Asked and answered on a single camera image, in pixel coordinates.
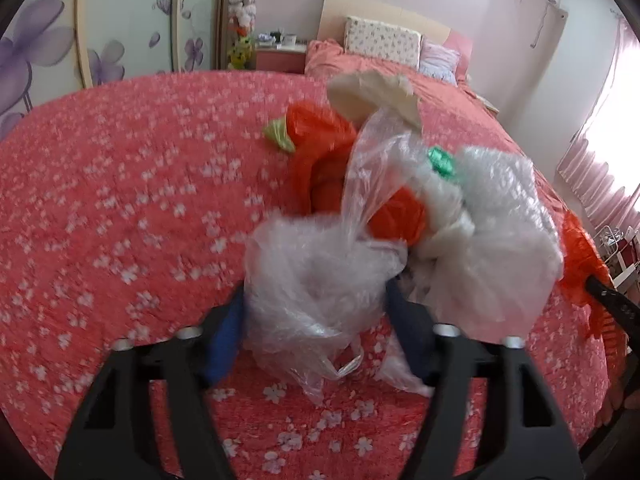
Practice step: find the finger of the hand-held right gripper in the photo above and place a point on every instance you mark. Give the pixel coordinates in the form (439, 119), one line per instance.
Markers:
(612, 295)

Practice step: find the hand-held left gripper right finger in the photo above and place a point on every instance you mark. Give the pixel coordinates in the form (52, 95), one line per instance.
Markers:
(407, 320)

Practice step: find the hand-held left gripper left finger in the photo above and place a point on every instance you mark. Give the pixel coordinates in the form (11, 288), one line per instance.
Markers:
(225, 345)

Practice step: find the orange plastic basket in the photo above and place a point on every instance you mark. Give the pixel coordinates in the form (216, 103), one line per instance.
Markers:
(580, 250)

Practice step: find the clear plastic bag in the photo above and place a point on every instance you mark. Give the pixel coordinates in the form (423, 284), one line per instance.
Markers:
(300, 285)

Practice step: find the bubble wrap sheet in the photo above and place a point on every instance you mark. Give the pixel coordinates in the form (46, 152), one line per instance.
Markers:
(500, 220)

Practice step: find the dark green shiny wrapper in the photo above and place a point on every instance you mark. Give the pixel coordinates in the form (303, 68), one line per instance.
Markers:
(441, 160)

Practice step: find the orange plastic bag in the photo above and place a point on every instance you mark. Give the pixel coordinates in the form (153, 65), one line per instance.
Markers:
(320, 160)

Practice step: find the light green plastic bag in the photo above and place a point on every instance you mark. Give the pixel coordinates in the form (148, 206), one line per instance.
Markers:
(280, 132)

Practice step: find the white paper bag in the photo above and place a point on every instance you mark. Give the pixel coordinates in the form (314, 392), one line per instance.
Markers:
(360, 90)

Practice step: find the pink curtain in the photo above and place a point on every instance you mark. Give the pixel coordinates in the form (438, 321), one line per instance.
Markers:
(600, 160)

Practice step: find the purple striped pillow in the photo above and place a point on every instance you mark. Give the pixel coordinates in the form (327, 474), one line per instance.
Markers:
(437, 60)

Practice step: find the bed with pink duvet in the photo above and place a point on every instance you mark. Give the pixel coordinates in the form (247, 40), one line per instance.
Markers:
(325, 60)

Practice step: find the white floral pillow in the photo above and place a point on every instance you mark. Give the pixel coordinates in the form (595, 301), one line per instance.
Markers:
(382, 40)

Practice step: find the pink nightstand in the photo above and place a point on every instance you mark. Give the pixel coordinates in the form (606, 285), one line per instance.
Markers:
(280, 62)

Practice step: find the white mug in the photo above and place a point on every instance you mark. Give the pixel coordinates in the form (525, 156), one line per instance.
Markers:
(288, 40)

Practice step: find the beige wooden headboard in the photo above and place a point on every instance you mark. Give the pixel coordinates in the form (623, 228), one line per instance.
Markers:
(350, 5)

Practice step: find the shelf of plush toys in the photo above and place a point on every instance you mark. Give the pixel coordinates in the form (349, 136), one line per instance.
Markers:
(242, 15)

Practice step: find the sliding wardrobe with purple flowers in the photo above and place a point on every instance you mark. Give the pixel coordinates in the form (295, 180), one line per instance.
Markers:
(125, 10)

